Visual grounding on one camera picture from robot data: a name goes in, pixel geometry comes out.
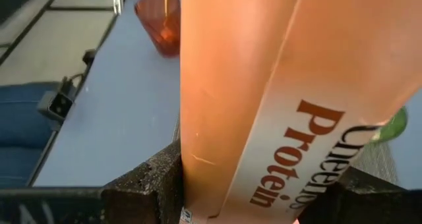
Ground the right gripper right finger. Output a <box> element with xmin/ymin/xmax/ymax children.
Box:
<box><xmin>298</xmin><ymin>166</ymin><xmax>422</xmax><ymax>224</ymax></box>

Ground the red faceted plastic cup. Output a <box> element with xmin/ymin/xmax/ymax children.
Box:
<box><xmin>133</xmin><ymin>0</ymin><xmax>182</xmax><ymax>59</ymax></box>

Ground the grey woven placemat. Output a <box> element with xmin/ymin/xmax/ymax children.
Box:
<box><xmin>170</xmin><ymin>117</ymin><xmax>400</xmax><ymax>186</ymax></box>

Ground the orange cereal box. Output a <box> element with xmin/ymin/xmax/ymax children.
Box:
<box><xmin>179</xmin><ymin>0</ymin><xmax>422</xmax><ymax>224</ymax></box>

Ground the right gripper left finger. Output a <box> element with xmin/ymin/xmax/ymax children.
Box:
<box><xmin>100</xmin><ymin>140</ymin><xmax>184</xmax><ymax>224</ymax></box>

